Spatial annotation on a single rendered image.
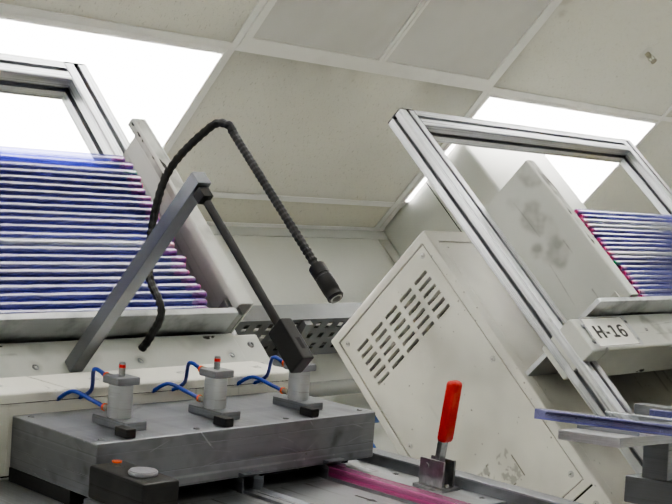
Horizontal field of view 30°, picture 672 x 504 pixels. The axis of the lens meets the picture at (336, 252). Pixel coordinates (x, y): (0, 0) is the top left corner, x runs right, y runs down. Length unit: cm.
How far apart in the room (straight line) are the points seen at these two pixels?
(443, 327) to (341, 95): 196
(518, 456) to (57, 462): 119
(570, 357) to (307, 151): 234
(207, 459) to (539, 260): 121
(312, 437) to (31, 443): 27
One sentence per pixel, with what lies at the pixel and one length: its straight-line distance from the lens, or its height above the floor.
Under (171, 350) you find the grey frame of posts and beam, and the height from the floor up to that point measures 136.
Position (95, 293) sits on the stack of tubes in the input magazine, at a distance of 139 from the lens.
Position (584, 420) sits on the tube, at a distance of 136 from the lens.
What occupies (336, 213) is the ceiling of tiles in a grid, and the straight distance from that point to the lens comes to 465.
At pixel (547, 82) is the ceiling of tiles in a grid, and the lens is 477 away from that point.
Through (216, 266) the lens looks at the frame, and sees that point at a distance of 152.
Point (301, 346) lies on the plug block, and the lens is 107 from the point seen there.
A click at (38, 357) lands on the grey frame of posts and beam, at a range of 134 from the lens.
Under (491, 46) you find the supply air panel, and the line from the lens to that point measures 438.
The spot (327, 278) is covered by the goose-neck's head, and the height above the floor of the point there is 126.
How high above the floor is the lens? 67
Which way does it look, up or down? 29 degrees up
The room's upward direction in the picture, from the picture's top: 32 degrees counter-clockwise
